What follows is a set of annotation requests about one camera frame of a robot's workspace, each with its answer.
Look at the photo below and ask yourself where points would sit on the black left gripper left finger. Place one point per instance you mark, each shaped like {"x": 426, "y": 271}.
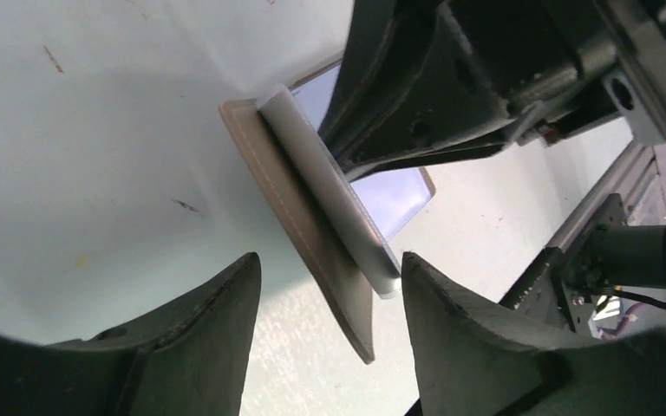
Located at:
{"x": 187, "y": 357}

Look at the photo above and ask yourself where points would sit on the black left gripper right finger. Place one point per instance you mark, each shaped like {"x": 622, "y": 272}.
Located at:
{"x": 475, "y": 357}

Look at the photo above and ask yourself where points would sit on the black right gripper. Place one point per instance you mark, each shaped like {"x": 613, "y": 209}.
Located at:
{"x": 528, "y": 69}

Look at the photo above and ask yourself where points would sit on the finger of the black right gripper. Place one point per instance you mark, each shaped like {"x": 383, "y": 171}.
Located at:
{"x": 386, "y": 40}

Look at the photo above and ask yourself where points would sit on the taupe leather card holder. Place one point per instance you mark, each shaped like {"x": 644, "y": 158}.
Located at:
{"x": 339, "y": 228}

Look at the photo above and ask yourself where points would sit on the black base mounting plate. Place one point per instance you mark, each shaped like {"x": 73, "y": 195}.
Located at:
{"x": 554, "y": 287}

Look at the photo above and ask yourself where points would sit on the aluminium frame rail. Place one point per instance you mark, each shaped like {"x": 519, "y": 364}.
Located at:
{"x": 629, "y": 176}

